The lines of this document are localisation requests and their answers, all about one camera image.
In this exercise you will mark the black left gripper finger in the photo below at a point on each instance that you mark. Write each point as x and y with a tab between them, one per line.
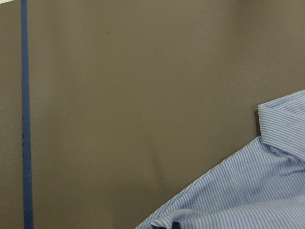
176	225

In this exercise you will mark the light blue striped shirt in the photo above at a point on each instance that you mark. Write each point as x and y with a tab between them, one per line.
262	186

